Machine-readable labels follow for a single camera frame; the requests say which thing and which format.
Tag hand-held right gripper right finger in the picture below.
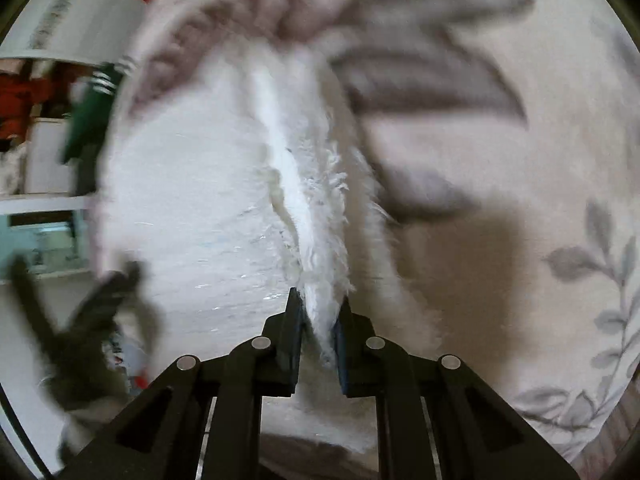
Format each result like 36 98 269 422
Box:
332 296 583 480

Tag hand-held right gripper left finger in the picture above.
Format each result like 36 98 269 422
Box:
60 287 306 480

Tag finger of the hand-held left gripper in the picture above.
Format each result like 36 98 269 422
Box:
10 256 68 356
62 261 148 346

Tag white fuzzy jacket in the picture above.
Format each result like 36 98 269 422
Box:
92 35 447 457

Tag red hanging clothes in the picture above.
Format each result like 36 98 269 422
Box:
0 66 57 142

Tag dark garment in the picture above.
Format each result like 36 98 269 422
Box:
74 144 102 197

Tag white drawer unit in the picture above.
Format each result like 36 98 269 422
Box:
22 117 81 196

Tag green garment with white stripes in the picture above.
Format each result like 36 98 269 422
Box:
60 57 137 166

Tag floral plush blanket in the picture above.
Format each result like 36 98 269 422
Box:
114 0 640 467

